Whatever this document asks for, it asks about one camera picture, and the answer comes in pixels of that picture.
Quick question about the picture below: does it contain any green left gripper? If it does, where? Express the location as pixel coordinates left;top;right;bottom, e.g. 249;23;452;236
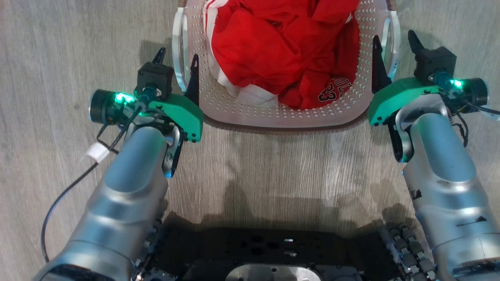
89;47;204;143

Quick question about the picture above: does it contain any white cable label tag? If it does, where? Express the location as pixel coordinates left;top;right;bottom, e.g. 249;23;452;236
80;142;111;164

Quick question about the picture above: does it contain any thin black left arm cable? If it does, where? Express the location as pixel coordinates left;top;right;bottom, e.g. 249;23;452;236
41;102;146;263

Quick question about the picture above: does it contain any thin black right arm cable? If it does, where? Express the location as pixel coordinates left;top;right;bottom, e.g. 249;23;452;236
439;89;500;148

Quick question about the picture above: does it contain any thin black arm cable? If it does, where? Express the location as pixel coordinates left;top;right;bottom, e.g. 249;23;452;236
41;102;146;263
439;89;500;148

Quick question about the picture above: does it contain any red basketball jersey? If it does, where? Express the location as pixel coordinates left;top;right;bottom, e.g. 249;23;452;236
211;0;361;110

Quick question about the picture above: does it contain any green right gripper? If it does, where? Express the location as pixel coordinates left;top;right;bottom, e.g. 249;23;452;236
368;30;489;126

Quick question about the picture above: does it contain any white perforated plastic laundry basket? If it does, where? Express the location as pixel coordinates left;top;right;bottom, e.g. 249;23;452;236
172;0;402;129

